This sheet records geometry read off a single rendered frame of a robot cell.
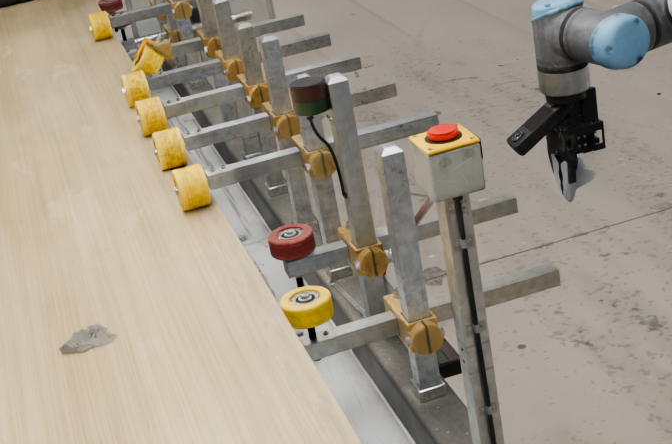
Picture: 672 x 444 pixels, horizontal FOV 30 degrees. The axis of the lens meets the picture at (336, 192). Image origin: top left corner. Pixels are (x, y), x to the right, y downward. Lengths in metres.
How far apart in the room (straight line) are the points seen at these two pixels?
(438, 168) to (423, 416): 0.55
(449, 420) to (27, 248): 0.88
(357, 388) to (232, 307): 0.36
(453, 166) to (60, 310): 0.81
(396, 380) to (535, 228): 2.15
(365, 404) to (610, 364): 1.32
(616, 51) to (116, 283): 0.91
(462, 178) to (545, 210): 2.73
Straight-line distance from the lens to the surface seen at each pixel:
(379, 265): 2.14
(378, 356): 2.16
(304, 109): 2.03
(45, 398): 1.86
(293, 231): 2.16
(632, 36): 2.11
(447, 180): 1.56
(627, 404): 3.23
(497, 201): 2.27
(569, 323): 3.60
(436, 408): 1.99
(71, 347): 1.96
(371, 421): 2.14
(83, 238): 2.36
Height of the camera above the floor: 1.77
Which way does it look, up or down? 22 degrees down
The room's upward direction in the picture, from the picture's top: 11 degrees counter-clockwise
